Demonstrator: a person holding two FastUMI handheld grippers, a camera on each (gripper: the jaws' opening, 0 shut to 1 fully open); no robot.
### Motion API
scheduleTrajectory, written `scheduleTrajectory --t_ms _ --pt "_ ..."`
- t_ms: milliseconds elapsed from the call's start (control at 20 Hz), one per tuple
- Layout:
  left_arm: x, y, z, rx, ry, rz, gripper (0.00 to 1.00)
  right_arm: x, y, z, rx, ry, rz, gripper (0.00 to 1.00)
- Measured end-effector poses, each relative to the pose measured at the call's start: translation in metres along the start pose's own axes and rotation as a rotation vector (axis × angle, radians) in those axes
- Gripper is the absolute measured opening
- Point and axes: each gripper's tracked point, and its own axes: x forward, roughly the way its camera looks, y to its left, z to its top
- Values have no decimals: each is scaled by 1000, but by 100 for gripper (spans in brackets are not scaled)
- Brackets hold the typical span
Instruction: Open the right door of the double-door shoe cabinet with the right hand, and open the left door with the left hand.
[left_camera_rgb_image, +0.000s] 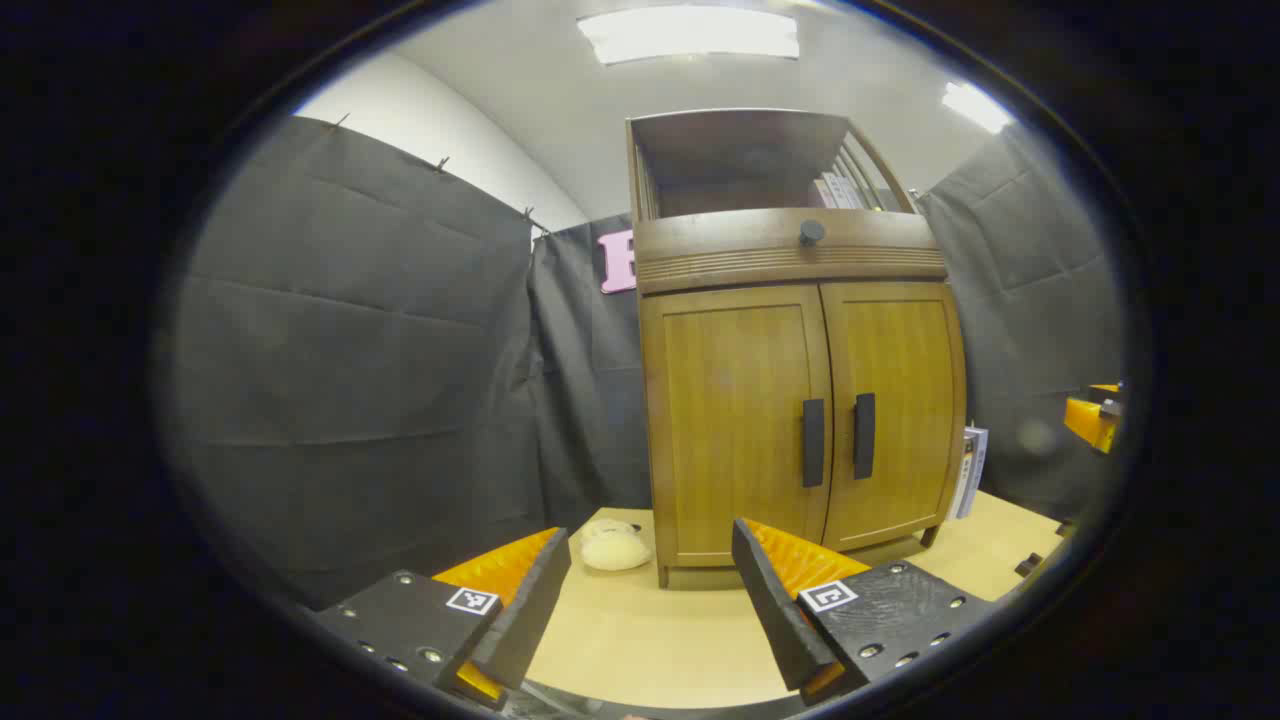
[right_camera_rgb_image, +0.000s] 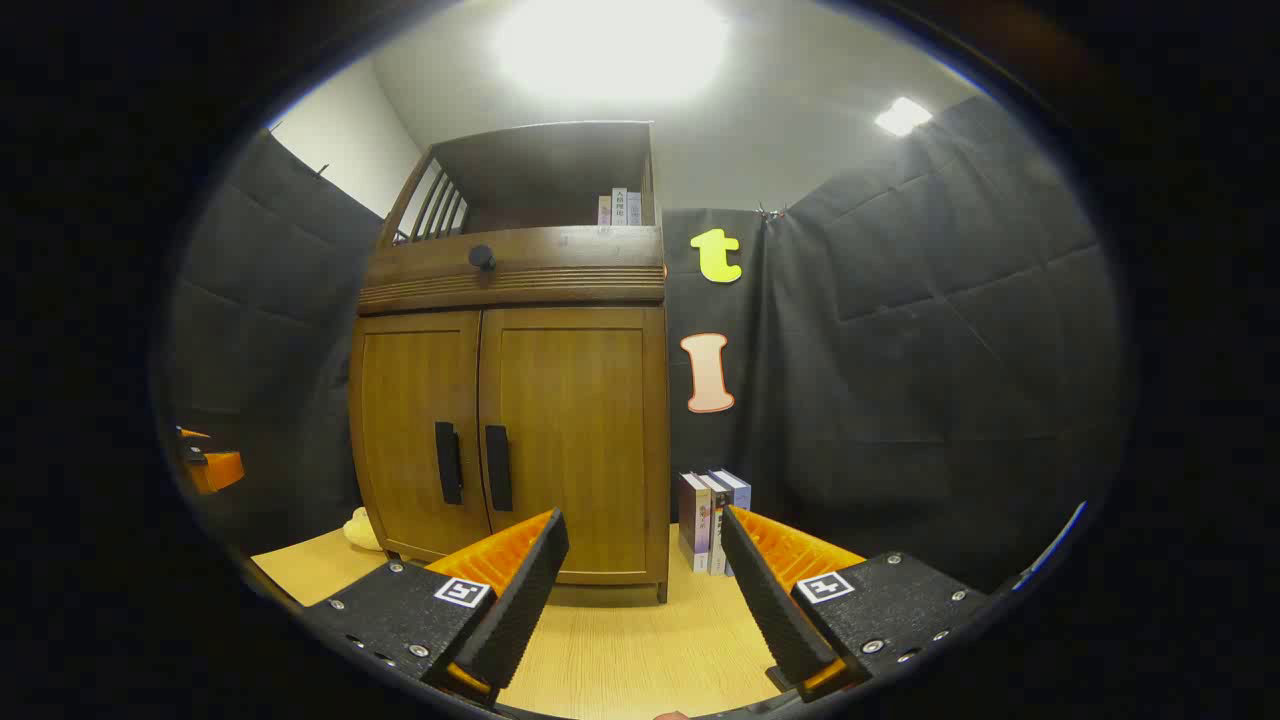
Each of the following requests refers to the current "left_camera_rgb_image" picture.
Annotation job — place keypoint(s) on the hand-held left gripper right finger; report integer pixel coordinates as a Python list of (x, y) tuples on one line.
[(775, 610)]

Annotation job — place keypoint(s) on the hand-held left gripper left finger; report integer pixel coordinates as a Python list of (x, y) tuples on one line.
[(530, 620)]

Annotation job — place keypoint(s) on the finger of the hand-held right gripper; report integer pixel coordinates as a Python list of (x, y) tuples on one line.
[(1088, 420)]

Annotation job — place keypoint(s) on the wooden cabinet door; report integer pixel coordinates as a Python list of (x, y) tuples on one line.
[(730, 420), (905, 400)]

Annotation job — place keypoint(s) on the wooden double-door shoe cabinet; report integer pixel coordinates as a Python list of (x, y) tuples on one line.
[(740, 150)]

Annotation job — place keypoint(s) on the cream soft round object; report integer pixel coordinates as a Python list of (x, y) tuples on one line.
[(615, 550)]

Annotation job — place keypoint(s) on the blue and white book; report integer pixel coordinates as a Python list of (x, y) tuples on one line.
[(978, 465)]

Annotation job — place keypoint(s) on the black backdrop cloth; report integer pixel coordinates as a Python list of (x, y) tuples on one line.
[(350, 380)]

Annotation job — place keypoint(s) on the small ceiling light panel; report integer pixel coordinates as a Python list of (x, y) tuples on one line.
[(975, 105)]

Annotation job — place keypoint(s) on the small white book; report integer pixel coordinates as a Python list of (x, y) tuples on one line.
[(838, 190)]

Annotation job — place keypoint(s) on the small pink book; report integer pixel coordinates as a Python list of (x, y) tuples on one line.
[(820, 192)]

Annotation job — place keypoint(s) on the wooden drawer with black knob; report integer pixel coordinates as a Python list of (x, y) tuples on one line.
[(720, 250)]

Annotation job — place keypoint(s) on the large ceiling light panel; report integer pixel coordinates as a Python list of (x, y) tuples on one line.
[(690, 33)]

